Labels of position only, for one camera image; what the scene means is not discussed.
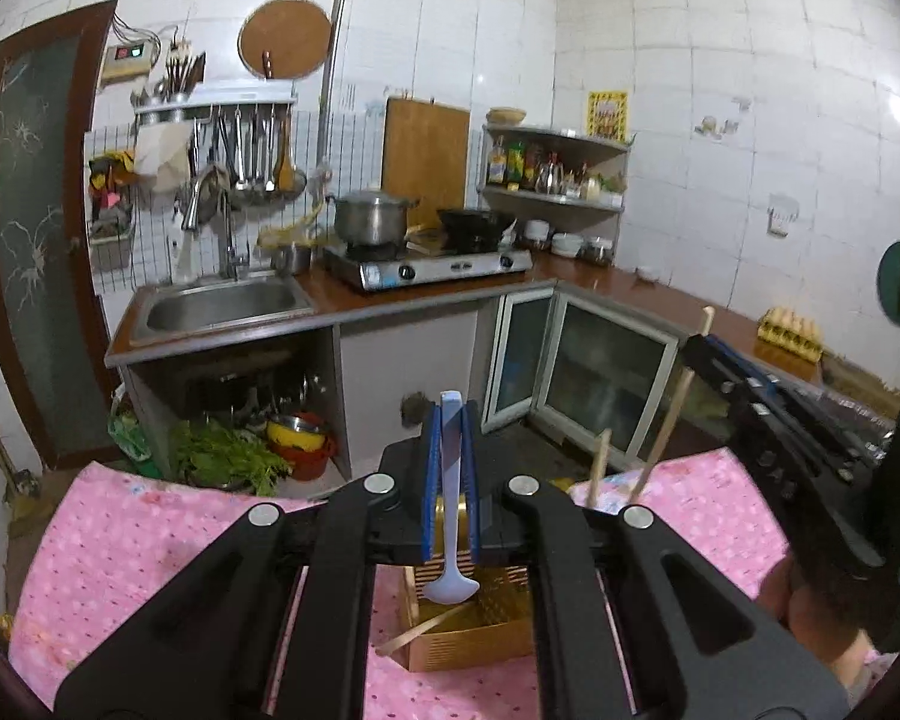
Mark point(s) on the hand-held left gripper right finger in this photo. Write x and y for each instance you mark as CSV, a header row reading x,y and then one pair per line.
x,y
502,510

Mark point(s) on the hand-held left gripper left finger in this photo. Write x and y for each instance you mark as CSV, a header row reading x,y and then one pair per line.
x,y
405,502

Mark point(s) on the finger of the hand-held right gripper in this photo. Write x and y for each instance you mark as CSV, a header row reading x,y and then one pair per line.
x,y
765,412
795,394

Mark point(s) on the light blue spoon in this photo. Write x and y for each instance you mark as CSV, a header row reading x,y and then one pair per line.
x,y
450,532

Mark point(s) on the yellow slotted utensil holder box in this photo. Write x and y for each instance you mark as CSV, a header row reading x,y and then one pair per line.
x,y
487,630

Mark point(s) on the person's right forearm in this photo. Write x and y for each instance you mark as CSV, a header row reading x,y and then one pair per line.
x,y
817,615

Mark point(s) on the row of hanging kitchen utensils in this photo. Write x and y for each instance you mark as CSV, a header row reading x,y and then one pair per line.
x,y
255,154

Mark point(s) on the yellow egg tray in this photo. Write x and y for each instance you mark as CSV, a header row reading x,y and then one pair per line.
x,y
791,334

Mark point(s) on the yellow and red basins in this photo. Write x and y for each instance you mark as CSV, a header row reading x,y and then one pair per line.
x,y
300,442

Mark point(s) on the glass-door counter cabinet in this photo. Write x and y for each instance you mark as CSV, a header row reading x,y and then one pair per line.
x,y
607,375

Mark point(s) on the small white cup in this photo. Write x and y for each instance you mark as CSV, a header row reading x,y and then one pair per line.
x,y
647,274

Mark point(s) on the green leafy vegetables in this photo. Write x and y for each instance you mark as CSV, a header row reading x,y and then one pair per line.
x,y
225,457

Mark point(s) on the brown kitchen counter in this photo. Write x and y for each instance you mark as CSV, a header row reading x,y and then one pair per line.
x,y
592,281

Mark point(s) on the dark glass jar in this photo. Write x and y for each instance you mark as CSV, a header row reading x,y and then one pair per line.
x,y
598,251

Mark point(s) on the gas stove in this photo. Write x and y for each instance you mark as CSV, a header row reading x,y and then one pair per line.
x,y
427,266

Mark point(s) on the stack of white bowls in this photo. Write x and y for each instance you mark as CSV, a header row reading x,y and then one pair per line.
x,y
566,244

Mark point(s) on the stainless steel sink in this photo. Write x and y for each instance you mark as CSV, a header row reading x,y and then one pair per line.
x,y
225,307

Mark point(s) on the small metal mug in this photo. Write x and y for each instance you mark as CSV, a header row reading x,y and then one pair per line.
x,y
292,261

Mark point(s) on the green plastic bag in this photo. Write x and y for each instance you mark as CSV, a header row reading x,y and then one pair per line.
x,y
131,427

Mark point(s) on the stainless steel pot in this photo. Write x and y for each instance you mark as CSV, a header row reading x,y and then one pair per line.
x,y
371,217

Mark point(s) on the pink floral tablecloth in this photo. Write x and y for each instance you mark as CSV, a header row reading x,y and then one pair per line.
x,y
120,540

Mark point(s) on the black wok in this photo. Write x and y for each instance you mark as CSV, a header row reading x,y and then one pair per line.
x,y
472,221

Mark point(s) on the metal corner shelf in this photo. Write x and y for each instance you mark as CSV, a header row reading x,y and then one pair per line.
x,y
555,199

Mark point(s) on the metal faucet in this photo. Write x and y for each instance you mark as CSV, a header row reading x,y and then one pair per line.
x,y
229,240

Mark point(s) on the row of condiment bottles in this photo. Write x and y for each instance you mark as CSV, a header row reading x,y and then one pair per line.
x,y
525,169

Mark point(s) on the wooden cutting board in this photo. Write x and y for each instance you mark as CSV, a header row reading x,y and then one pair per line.
x,y
424,157

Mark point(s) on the beige bowl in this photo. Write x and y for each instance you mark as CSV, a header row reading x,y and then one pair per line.
x,y
507,116

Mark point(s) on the white hanging rag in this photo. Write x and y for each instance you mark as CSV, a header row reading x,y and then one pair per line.
x,y
161,157

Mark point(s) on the brown frosted glass door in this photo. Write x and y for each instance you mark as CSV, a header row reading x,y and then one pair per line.
x,y
37,240

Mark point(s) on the chopstick holder cup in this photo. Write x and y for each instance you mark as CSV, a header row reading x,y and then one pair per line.
x,y
180,82

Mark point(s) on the round bamboo lid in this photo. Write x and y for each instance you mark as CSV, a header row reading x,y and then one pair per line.
x,y
285,37

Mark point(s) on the white wall hooks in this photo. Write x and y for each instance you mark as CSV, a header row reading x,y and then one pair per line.
x,y
720,120

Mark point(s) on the yellow wall poster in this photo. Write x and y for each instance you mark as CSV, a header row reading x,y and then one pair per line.
x,y
607,116

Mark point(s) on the metal wall rack shelf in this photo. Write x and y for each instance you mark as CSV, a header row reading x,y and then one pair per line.
x,y
217,97

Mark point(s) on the grey wall pipe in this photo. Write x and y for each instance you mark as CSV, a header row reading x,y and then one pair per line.
x,y
334,52

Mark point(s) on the white wall control box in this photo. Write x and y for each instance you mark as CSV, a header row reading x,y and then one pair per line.
x,y
127,64

